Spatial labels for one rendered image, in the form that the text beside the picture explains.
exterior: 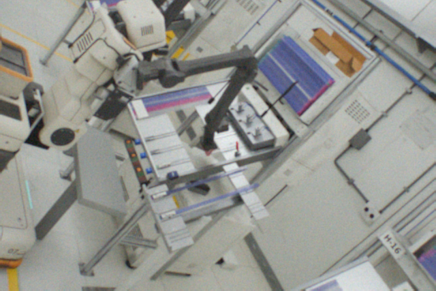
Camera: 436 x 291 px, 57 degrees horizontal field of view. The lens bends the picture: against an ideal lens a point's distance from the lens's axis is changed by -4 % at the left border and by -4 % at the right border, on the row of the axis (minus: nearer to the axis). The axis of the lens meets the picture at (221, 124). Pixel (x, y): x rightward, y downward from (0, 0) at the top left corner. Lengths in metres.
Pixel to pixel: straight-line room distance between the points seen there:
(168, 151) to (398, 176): 2.01
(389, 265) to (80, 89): 1.57
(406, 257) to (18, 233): 1.66
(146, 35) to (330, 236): 2.56
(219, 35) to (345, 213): 1.83
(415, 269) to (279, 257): 2.17
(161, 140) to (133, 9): 0.87
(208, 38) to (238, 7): 0.36
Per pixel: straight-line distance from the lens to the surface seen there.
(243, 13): 3.53
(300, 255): 3.80
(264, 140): 2.28
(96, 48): 1.64
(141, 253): 2.60
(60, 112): 1.79
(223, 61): 1.70
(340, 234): 3.66
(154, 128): 2.40
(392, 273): 2.09
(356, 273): 1.94
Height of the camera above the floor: 1.66
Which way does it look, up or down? 15 degrees down
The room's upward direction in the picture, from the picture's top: 44 degrees clockwise
